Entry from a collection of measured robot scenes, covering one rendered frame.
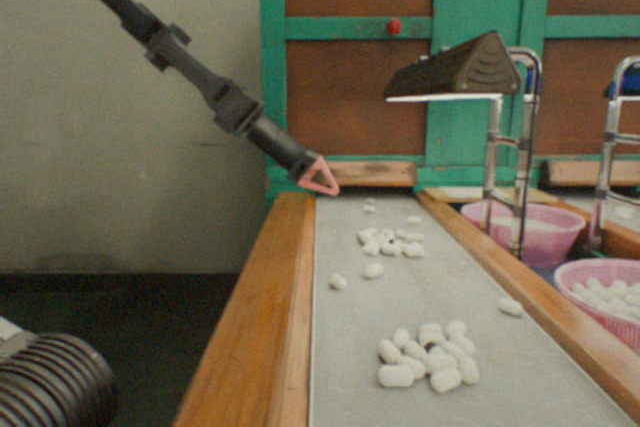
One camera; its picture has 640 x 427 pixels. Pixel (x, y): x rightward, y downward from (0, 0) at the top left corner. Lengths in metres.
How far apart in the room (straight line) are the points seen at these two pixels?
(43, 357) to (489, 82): 0.56
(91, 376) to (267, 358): 0.17
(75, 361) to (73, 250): 2.24
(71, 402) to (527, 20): 1.35
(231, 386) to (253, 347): 0.07
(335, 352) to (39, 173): 2.34
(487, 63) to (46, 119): 2.36
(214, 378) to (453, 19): 1.16
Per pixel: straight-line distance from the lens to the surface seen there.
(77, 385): 0.51
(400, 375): 0.49
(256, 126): 0.81
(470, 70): 0.56
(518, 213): 0.85
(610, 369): 0.56
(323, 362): 0.53
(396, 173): 1.30
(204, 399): 0.45
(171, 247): 2.52
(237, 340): 0.53
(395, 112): 1.34
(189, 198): 2.41
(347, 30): 1.33
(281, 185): 1.34
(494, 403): 0.51
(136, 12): 1.12
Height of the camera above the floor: 1.03
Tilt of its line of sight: 12 degrees down
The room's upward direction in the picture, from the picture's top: straight up
